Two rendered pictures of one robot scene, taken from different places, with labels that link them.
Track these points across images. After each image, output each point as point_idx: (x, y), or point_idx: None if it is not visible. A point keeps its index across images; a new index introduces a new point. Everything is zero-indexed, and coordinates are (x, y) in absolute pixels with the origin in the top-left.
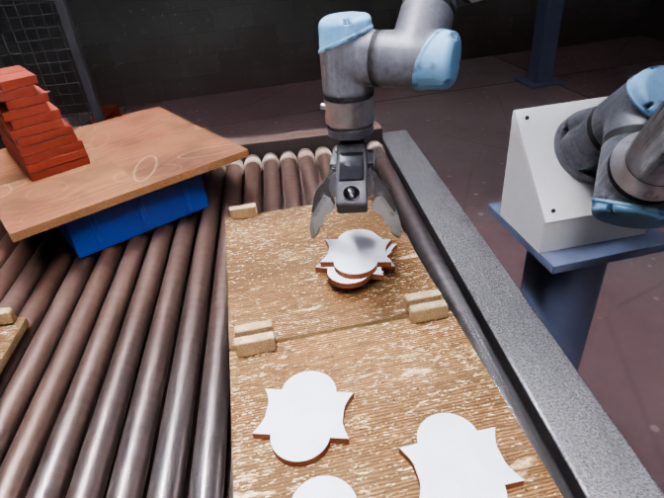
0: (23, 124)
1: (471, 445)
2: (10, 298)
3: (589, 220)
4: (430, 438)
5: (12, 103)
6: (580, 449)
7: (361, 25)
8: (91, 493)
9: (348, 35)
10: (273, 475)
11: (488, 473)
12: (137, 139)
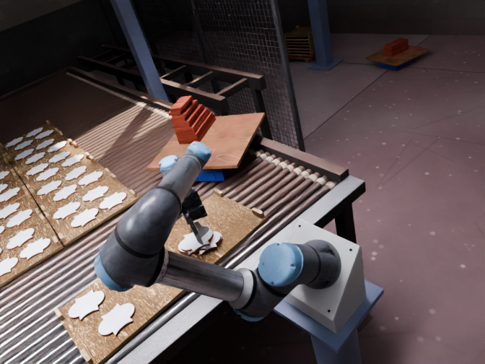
0: (176, 124)
1: (123, 318)
2: (148, 186)
3: (298, 300)
4: (123, 308)
5: (173, 116)
6: (142, 349)
7: (163, 167)
8: (93, 258)
9: (160, 169)
10: (103, 284)
11: (115, 326)
12: (226, 135)
